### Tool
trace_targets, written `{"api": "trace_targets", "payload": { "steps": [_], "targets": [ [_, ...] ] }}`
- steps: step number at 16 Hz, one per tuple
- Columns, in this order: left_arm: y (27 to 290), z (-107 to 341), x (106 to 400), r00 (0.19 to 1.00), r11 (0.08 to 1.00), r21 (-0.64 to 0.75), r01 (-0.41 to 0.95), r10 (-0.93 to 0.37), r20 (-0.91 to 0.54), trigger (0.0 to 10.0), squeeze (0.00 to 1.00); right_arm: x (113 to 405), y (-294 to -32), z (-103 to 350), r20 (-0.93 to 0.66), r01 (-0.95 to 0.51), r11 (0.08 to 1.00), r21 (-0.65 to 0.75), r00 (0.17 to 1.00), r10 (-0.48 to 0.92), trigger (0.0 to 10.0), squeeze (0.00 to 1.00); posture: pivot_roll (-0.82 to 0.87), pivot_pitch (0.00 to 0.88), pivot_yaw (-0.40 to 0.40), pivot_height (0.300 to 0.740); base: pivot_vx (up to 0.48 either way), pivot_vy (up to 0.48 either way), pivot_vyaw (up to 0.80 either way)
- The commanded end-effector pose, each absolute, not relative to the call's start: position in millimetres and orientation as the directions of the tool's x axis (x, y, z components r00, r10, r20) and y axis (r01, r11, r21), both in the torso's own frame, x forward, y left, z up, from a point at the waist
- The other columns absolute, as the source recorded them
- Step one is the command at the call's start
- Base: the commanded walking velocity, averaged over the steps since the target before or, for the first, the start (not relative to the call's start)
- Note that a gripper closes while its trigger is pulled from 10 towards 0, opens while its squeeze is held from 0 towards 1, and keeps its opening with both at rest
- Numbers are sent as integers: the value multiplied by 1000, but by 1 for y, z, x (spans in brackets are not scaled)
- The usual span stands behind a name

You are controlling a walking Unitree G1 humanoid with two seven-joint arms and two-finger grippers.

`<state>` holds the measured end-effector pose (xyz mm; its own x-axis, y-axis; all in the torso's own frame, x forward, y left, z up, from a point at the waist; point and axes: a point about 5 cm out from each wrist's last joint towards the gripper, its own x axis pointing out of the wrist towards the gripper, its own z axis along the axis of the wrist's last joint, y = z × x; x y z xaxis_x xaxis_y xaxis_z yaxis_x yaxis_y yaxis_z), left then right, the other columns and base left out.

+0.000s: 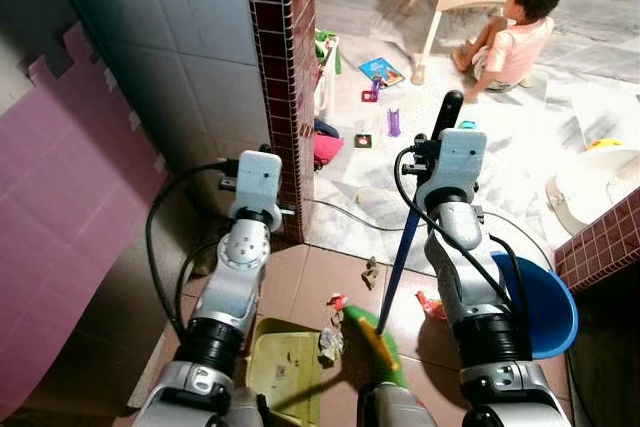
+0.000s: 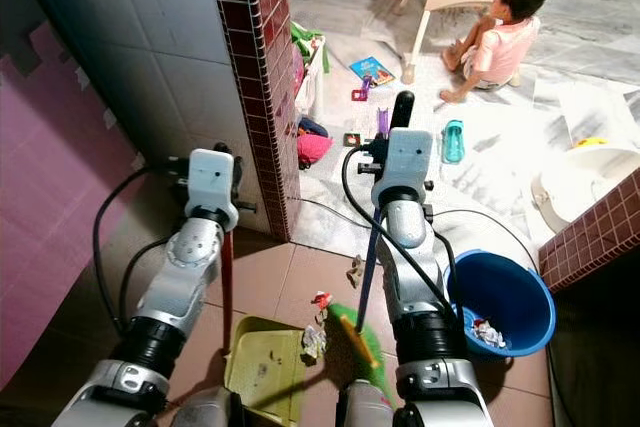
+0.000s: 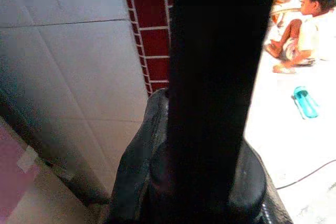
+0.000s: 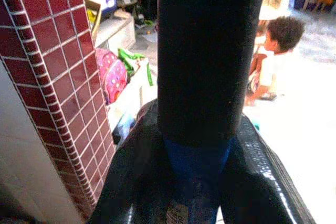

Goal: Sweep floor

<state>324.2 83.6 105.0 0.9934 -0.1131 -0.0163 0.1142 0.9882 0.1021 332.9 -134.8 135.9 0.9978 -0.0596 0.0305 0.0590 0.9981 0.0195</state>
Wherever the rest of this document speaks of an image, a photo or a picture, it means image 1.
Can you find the yellow toy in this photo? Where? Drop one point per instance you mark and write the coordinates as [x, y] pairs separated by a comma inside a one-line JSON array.
[[605, 143]]

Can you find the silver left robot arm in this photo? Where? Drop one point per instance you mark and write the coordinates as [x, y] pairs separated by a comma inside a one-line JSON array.
[[235, 277]]

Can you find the pink foam puzzle mat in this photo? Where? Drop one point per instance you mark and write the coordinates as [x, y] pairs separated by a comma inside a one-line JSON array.
[[60, 217]]

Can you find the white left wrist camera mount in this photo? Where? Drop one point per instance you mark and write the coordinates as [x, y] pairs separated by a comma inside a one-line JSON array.
[[258, 187]]

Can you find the blue picture book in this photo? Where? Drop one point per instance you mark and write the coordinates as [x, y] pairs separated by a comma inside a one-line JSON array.
[[381, 71]]

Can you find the small pink toy block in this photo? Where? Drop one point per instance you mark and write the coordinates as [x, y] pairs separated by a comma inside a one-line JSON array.
[[370, 95]]

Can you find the blue plastic bucket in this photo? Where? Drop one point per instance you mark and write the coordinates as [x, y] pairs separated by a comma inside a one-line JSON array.
[[545, 307]]

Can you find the child in pink shirt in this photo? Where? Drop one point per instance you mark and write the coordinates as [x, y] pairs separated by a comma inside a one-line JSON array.
[[520, 47]]

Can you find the small dark square toy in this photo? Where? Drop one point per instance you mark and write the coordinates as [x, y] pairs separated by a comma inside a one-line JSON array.
[[363, 141]]

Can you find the small red white wrapper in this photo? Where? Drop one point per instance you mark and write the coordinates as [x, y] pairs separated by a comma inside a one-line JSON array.
[[336, 301]]

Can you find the white plastic baby tub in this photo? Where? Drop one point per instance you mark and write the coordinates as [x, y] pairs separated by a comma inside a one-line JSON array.
[[590, 187]]

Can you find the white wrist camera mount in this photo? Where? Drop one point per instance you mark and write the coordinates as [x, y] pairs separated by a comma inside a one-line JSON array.
[[258, 187], [455, 167]]

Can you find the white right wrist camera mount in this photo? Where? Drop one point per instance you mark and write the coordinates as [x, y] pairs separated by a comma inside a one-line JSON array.
[[455, 167]]

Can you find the brown crumpled scrap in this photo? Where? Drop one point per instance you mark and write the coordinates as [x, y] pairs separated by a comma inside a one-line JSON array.
[[370, 272]]

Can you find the grey left robot leg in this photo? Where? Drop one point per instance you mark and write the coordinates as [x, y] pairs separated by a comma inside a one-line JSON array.
[[245, 412]]

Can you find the green toy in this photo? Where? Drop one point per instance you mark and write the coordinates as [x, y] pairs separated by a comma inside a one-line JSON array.
[[327, 47]]

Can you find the magenta bag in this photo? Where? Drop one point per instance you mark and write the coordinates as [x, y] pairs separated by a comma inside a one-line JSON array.
[[328, 145]]

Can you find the red orange snack wrapper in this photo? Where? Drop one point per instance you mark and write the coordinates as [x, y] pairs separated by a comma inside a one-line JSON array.
[[430, 305]]

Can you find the teal water bottle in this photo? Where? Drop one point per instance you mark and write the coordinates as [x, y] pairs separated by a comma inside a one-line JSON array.
[[467, 125]]

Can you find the crumpled white paper scrap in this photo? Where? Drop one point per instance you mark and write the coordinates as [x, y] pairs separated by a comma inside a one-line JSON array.
[[331, 344]]

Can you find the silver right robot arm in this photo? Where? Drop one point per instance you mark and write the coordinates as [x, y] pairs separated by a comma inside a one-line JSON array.
[[465, 277]]

